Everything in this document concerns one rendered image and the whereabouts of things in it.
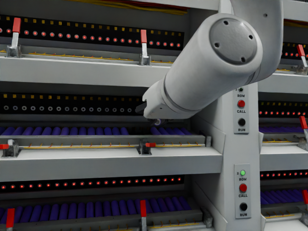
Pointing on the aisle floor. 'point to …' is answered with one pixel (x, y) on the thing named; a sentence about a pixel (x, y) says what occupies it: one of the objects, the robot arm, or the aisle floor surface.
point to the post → (230, 145)
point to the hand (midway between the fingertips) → (158, 116)
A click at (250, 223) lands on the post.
